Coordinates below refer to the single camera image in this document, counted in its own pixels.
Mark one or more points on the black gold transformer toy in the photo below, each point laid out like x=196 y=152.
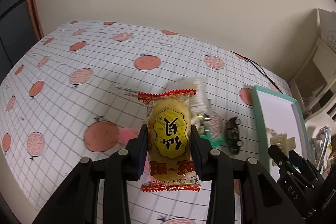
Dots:
x=203 y=122

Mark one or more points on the yellow snack packet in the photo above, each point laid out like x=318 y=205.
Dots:
x=169 y=124

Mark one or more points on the white shelf unit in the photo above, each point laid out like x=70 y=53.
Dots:
x=313 y=86

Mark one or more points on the pink hair roller clip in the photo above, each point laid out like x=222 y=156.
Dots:
x=126 y=134

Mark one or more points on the black toy car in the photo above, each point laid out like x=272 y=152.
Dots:
x=232 y=134

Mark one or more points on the pomegranate grid tablecloth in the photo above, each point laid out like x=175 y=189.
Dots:
x=87 y=72

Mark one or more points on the green ribbon bow clip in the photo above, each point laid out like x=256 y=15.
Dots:
x=215 y=143

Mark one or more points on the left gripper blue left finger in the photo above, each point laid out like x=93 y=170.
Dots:
x=136 y=157

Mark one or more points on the white teal-rimmed tray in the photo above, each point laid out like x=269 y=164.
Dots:
x=281 y=113

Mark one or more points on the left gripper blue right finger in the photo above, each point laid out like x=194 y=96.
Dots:
x=200 y=149

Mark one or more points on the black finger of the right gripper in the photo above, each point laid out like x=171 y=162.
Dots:
x=282 y=162

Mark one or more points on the cotton swab bag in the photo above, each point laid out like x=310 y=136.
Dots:
x=199 y=102

